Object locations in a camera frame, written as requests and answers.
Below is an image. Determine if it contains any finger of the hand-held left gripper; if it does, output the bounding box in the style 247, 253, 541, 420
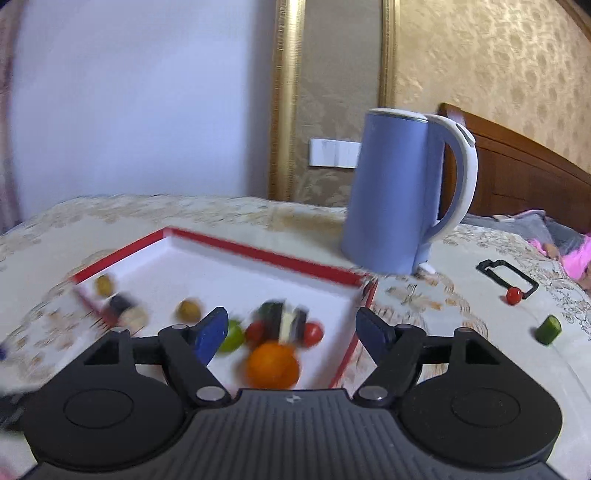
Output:
0, 392, 26, 432

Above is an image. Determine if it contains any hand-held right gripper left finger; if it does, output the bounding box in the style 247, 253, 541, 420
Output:
83, 307, 232, 409

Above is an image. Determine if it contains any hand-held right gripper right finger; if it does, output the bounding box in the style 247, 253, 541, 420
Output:
352, 307, 504, 409

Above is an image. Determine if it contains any large green tomato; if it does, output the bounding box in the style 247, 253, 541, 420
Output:
217, 318, 245, 354

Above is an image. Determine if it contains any red cardboard box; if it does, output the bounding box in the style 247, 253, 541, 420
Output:
69, 226, 379, 391

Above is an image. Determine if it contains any large cucumber piece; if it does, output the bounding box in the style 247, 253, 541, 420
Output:
259, 300, 284, 324

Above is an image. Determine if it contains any orange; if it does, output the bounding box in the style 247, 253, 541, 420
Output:
246, 342, 301, 389

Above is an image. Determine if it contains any black clip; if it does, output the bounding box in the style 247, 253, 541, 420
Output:
477, 259, 540, 298

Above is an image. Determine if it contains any blue electric kettle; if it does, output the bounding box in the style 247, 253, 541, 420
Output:
341, 107, 478, 277

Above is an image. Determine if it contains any small cucumber piece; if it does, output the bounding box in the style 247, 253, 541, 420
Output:
536, 315, 563, 346

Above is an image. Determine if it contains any wooden headboard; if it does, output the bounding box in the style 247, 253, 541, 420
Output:
438, 102, 591, 232

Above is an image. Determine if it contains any bright pink garment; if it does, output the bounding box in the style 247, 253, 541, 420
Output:
529, 210, 591, 289

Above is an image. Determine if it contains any white light switch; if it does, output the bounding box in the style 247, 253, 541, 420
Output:
308, 137, 362, 168

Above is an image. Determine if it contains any gold wall moulding frame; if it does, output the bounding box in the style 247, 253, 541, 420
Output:
268, 0, 400, 201

